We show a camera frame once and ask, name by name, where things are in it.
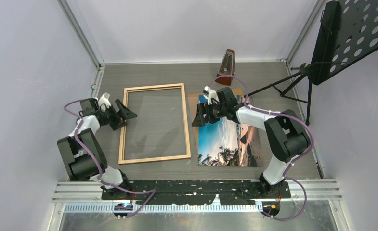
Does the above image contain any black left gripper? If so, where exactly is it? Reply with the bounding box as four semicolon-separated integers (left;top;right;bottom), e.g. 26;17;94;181
101;100;137;131

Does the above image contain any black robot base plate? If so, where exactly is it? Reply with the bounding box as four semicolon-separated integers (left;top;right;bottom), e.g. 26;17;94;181
101;180;291;205

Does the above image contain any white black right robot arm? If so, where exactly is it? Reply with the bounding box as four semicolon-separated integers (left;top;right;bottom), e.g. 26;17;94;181
192;86;313;198

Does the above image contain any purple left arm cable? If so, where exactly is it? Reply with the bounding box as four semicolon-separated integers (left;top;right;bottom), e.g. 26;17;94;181
63;99;157;219

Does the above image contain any black perforated music stand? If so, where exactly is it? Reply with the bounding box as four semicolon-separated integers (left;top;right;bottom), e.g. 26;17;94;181
249;0;378;125

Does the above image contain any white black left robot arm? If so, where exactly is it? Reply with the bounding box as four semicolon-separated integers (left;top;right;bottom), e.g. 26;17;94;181
57;93;137;199

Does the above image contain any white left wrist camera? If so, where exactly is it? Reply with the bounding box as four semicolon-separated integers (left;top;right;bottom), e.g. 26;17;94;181
98;92;112;108

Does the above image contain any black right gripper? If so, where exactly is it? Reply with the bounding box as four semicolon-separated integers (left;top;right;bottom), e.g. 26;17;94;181
192;101;227;127

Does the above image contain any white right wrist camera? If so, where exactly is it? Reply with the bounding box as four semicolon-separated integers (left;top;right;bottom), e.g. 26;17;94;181
203;86;219;105

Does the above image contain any aluminium extrusion rail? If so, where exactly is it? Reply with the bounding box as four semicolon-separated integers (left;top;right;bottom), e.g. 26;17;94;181
53;180;342;213

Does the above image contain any light wooden picture frame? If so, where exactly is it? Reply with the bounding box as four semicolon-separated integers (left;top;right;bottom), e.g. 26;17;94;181
118;83;192;165

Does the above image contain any brown cardboard backing board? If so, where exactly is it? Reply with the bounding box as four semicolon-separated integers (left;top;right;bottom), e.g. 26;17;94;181
188;88;244;156

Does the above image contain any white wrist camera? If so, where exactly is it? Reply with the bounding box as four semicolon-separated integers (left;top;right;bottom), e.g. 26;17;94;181
98;92;112;108
203;86;219;105

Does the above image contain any beach landscape photo print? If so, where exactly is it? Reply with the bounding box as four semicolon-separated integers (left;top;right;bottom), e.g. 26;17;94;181
197;94;264;167

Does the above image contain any brown wooden metronome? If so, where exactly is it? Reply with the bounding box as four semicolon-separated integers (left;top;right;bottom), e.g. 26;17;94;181
215;49;235;86

